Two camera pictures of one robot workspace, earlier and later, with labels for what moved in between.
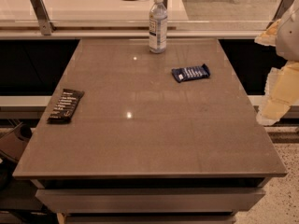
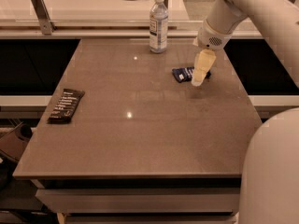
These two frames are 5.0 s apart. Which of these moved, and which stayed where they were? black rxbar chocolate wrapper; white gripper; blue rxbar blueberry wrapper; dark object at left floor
Moved: white gripper
Stayed: blue rxbar blueberry wrapper; black rxbar chocolate wrapper; dark object at left floor
